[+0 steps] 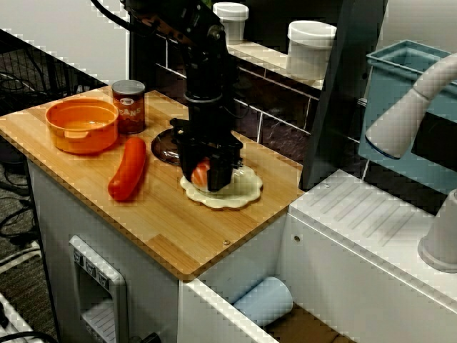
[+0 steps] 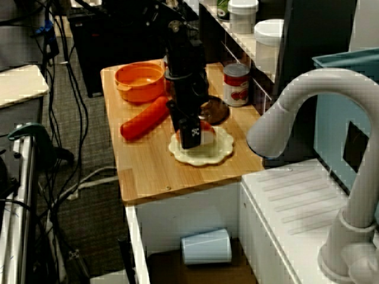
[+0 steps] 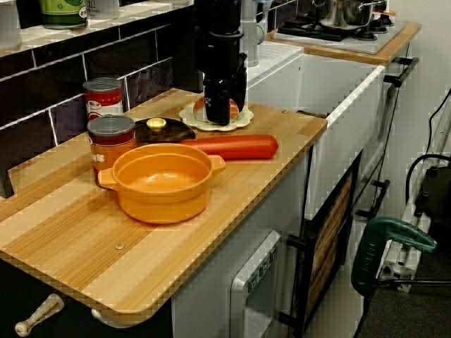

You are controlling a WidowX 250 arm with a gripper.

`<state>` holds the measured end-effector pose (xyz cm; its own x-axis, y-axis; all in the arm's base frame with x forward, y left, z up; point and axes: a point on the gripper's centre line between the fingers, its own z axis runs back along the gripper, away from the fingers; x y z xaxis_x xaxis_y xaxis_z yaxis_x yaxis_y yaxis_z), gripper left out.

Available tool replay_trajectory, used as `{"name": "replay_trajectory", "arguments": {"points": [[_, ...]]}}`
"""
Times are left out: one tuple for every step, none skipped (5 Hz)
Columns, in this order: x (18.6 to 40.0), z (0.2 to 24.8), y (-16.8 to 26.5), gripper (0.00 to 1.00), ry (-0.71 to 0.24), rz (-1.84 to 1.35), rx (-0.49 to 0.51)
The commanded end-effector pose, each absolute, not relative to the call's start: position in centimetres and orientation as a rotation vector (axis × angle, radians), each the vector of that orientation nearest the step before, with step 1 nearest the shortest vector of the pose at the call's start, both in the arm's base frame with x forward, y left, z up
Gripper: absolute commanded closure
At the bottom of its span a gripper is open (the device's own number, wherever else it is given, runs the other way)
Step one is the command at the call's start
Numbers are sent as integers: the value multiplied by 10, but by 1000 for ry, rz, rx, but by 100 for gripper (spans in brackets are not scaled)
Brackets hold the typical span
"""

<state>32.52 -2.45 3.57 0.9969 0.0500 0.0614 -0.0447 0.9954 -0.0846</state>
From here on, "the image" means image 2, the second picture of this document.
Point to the dark upright post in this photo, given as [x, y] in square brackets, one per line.
[211, 44]
[314, 29]

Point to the green labelled jar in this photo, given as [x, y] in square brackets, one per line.
[222, 10]

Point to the tomato can red label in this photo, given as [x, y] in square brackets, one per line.
[236, 85]

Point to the orange toy pot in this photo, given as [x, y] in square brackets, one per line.
[139, 88]

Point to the black slotted bar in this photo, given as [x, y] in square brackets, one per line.
[78, 266]

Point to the light blue cup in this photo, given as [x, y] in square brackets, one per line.
[207, 247]

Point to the red toy sausage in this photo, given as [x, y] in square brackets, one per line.
[142, 119]

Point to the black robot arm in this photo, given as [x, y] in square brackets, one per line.
[177, 44]

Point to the brown lid yellow knob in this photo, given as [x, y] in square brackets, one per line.
[217, 112]

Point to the white plastic jar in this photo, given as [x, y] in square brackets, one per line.
[242, 16]
[268, 41]

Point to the grey toy faucet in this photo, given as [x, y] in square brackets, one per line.
[325, 85]

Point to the silver aluminium rail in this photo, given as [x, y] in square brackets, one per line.
[23, 207]

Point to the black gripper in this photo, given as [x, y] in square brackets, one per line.
[189, 94]

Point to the cream side table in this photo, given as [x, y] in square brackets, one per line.
[20, 85]

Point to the green power drill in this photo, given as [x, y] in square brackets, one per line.
[35, 133]

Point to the white sink unit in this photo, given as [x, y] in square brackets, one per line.
[296, 192]

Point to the cream scalloped plate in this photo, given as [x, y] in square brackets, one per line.
[219, 151]

